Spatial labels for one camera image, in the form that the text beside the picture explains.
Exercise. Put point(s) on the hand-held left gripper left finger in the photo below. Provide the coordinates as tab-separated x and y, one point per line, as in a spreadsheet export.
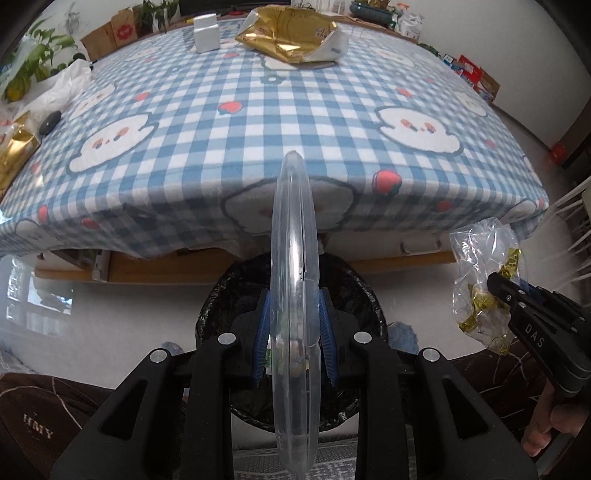
261	341

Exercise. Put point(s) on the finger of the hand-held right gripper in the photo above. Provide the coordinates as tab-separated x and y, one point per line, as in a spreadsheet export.
501	286
533	291

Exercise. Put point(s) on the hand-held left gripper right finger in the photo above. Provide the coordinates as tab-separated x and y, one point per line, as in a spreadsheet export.
328	341

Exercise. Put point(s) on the clear bag with gold wrappers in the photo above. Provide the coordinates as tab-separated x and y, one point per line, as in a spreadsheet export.
475	258

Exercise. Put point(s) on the trash bin with black bag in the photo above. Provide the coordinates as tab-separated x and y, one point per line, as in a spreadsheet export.
351	295

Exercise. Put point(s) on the clear plastic container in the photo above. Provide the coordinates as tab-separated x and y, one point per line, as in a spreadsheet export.
295	230

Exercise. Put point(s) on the person's right hand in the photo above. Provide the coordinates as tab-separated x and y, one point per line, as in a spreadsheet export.
538	436

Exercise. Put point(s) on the white slatted rack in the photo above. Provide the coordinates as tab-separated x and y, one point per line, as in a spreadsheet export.
570	230

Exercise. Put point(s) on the person's right blue slipper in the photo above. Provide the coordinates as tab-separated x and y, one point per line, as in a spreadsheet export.
401	337

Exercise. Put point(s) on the person's blue slipper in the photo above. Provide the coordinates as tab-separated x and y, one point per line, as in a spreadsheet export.
401	337
171	348

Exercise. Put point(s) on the person's right leg brown pants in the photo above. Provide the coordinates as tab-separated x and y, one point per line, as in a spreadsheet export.
485	383

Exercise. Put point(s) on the person's leg brown pants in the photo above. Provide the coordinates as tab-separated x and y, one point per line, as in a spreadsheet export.
37	415
485	383

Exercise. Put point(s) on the person's left blue slipper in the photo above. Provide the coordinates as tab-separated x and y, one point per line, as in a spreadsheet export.
171	348

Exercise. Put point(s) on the white table drawer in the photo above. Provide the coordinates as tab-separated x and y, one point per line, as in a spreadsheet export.
369	243

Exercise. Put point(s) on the cardboard box with red tag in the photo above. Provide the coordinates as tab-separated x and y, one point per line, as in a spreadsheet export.
565	147

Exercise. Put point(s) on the blue checkered printed blanket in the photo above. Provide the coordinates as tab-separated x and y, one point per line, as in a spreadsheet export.
231	138

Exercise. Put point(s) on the cardboard boxes with red labels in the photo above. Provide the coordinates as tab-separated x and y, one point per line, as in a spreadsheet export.
473	78

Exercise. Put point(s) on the person's left leg brown pants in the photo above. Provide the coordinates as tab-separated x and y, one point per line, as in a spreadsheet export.
37	415

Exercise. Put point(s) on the blue ceramic planter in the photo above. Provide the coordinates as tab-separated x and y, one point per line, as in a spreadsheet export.
371	14

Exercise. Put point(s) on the black round object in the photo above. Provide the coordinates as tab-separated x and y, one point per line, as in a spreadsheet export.
50	122

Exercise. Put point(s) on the small gold foil bag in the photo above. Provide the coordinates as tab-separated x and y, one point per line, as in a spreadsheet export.
16	152

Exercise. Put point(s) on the small white box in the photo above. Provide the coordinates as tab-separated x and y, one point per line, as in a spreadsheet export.
207	34

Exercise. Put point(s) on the large gold foil bag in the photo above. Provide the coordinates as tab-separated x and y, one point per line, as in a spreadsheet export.
277	27

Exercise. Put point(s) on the white plastic bag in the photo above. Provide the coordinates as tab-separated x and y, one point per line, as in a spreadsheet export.
60	87

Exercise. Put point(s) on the potted plant with thin leaves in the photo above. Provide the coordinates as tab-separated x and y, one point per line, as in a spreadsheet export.
157	14

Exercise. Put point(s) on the green leafy plant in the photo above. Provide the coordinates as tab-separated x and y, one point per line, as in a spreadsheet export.
37	50

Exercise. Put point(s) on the wooden table frame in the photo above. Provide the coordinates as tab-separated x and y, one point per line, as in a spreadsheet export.
161	267

